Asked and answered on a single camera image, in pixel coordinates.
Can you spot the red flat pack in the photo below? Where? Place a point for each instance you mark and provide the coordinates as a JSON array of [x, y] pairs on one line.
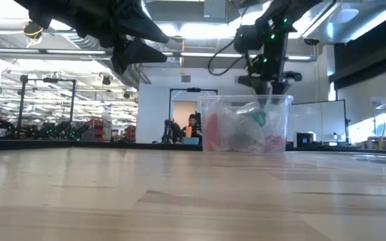
[[212, 132]]

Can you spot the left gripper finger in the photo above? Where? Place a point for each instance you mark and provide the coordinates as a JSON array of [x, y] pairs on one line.
[[142, 23], [142, 53]]

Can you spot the red crumpled item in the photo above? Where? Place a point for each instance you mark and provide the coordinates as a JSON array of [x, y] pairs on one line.
[[275, 143]]

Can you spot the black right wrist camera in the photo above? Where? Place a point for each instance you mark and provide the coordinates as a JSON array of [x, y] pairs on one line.
[[248, 38]]

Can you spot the distant black rig frame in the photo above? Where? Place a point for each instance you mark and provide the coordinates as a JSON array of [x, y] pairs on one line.
[[23, 100], [193, 89]]

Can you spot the row of cans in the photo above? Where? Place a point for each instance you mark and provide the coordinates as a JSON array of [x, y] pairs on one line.
[[385, 144]]

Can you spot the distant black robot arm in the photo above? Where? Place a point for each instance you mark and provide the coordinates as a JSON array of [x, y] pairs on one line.
[[170, 132], [62, 130]]

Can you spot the white whiteboard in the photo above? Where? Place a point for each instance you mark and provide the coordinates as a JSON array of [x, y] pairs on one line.
[[320, 120]]

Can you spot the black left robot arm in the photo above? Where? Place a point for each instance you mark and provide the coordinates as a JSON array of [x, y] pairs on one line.
[[62, 10]]

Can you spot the clear plastic zip bag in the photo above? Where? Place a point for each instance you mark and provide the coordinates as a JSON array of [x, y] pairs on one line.
[[236, 130]]

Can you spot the small blue box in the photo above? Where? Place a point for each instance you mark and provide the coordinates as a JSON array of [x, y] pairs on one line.
[[190, 141]]

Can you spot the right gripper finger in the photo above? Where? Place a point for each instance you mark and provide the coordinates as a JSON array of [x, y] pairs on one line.
[[263, 97], [280, 88]]

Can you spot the red shelf rack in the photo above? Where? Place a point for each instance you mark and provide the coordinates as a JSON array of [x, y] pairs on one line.
[[96, 129], [130, 134]]

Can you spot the black metal table frame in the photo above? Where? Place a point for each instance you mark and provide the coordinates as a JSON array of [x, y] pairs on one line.
[[79, 144]]

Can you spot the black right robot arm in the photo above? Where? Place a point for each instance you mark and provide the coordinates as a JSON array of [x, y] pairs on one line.
[[290, 8]]

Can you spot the person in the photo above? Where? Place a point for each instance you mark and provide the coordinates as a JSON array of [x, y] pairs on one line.
[[193, 129]]

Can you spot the black security camera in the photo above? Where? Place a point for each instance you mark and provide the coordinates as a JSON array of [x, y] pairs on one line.
[[311, 42]]

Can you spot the green elastic bandage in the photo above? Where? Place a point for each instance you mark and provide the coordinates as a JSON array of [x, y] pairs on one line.
[[257, 117]]

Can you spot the black device digital display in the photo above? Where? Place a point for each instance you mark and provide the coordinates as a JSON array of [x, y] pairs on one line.
[[304, 140]]

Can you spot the clear plastic storage box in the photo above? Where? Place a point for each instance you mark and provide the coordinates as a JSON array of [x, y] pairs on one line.
[[280, 117]]

